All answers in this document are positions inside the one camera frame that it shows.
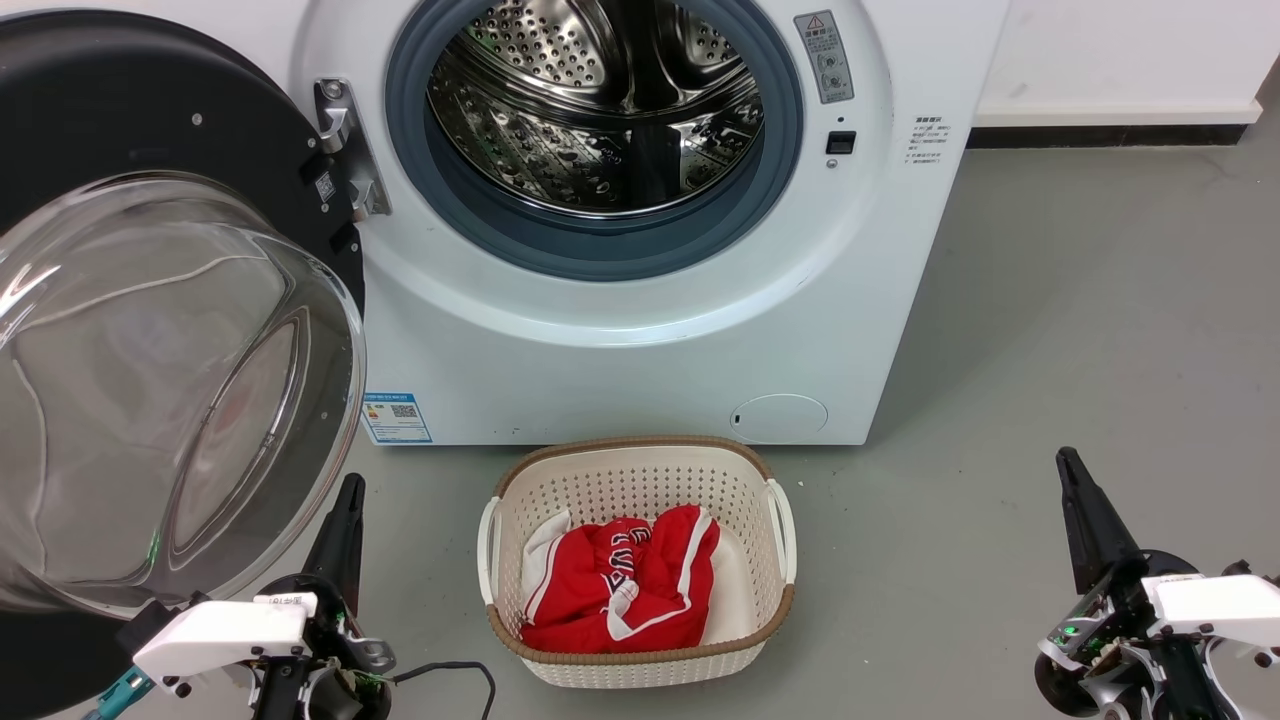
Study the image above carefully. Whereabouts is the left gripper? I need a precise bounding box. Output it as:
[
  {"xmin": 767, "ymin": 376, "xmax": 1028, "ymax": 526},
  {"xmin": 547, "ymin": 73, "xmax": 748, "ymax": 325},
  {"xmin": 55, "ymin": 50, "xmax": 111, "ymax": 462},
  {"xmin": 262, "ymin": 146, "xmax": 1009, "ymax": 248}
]
[{"xmin": 258, "ymin": 474, "xmax": 396, "ymax": 720}]

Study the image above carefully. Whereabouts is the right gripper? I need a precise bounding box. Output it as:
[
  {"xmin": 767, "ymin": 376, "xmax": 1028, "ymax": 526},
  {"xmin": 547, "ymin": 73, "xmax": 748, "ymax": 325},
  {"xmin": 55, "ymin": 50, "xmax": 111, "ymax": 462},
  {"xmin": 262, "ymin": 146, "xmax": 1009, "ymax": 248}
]
[{"xmin": 1035, "ymin": 447, "xmax": 1199, "ymax": 720}]

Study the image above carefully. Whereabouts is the black round glass washer door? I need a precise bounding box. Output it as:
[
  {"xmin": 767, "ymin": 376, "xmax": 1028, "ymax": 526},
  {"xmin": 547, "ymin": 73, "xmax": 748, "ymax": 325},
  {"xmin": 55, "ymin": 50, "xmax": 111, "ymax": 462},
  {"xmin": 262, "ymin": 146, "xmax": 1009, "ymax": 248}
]
[{"xmin": 0, "ymin": 10, "xmax": 369, "ymax": 720}]

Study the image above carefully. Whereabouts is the white front-load washing machine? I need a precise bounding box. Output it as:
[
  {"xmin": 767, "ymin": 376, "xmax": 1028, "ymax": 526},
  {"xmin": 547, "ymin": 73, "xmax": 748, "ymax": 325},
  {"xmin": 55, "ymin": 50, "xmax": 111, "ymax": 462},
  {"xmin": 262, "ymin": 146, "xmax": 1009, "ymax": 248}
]
[{"xmin": 160, "ymin": 0, "xmax": 1011, "ymax": 448}]

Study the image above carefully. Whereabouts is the metal door hinge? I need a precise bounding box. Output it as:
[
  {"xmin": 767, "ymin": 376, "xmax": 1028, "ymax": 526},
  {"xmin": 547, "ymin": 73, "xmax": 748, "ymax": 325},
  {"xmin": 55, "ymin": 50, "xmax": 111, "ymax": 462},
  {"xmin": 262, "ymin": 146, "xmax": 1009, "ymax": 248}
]
[{"xmin": 313, "ymin": 77, "xmax": 393, "ymax": 221}]

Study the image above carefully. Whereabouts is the blue energy label sticker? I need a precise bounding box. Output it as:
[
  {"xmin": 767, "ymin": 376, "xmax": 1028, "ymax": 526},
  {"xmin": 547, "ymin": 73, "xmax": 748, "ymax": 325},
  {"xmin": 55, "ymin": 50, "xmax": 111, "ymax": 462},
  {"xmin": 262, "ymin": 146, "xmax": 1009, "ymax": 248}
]
[{"xmin": 361, "ymin": 391, "xmax": 434, "ymax": 445}]

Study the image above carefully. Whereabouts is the red sports garment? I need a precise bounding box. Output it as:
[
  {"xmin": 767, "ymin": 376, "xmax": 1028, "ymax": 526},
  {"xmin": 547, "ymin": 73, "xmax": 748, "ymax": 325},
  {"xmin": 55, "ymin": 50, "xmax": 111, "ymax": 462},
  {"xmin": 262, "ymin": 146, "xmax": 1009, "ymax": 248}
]
[{"xmin": 519, "ymin": 504, "xmax": 721, "ymax": 654}]

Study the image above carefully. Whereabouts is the white perforated laundry basket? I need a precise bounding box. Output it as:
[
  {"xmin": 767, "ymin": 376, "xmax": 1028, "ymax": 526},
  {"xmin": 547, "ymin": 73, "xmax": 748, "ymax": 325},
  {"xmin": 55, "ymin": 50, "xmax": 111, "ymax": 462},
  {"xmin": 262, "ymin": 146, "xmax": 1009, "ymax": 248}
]
[{"xmin": 477, "ymin": 435, "xmax": 798, "ymax": 689}]

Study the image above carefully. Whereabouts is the round white filter cover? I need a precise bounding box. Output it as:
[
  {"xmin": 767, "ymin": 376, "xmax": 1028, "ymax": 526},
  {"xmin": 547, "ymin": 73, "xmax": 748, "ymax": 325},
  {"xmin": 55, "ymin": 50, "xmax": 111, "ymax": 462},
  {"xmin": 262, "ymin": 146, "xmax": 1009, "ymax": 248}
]
[{"xmin": 729, "ymin": 393, "xmax": 829, "ymax": 445}]

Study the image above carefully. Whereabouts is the white skirting board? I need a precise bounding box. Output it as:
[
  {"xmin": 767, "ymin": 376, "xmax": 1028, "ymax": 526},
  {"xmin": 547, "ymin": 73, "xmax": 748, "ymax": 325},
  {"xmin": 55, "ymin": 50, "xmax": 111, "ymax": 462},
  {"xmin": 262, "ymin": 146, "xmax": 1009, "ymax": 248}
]
[{"xmin": 975, "ymin": 97, "xmax": 1263, "ymax": 128}]

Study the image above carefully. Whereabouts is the printed text label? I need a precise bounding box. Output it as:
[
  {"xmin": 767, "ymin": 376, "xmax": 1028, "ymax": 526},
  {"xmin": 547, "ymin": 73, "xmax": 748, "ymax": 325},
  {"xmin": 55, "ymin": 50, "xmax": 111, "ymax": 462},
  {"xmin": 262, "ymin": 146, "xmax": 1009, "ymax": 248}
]
[{"xmin": 906, "ymin": 115, "xmax": 949, "ymax": 167}]

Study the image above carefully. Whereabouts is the perforated steel washer drum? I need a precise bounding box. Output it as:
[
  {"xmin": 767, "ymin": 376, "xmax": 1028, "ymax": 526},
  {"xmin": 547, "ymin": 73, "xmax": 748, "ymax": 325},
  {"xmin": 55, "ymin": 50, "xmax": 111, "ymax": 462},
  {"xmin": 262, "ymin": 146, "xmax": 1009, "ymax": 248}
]
[{"xmin": 428, "ymin": 0, "xmax": 766, "ymax": 216}]

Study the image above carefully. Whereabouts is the grey warning label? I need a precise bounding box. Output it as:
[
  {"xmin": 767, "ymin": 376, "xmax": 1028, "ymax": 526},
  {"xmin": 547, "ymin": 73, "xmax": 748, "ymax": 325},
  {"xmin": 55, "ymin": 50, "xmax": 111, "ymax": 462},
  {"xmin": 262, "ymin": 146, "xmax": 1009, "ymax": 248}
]
[{"xmin": 793, "ymin": 10, "xmax": 856, "ymax": 106}]

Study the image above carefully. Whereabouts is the teal cable connector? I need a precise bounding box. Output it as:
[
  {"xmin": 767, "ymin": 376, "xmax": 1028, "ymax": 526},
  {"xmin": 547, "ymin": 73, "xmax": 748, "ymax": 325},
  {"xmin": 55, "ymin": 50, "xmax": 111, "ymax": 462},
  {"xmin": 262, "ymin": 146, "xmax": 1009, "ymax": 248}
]
[{"xmin": 85, "ymin": 668, "xmax": 156, "ymax": 720}]

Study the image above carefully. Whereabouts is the white floor cable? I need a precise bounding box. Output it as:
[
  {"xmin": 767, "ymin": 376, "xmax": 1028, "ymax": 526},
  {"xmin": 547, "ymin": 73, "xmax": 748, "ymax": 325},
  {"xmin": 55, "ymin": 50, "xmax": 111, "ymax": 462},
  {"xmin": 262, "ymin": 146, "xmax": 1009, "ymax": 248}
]
[{"xmin": 5, "ymin": 256, "xmax": 263, "ymax": 333}]

